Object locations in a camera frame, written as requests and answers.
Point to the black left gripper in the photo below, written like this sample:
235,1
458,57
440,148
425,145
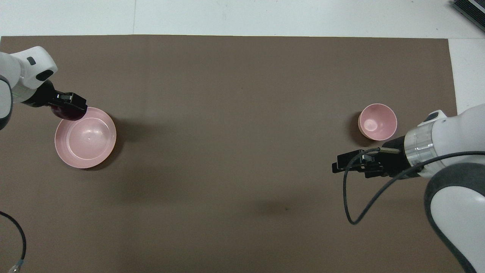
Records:
41,96

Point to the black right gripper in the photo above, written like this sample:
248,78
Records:
394,159

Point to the dark red apple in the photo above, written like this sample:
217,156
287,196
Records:
68,113

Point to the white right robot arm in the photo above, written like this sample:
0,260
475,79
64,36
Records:
454,129

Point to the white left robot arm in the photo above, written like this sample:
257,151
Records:
19,72

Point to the pink plate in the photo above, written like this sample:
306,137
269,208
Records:
89,140

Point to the pink bowl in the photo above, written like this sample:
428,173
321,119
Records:
377,121

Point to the brown table mat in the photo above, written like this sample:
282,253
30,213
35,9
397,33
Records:
227,151

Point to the dark ribbed device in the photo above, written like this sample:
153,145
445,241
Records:
471,13

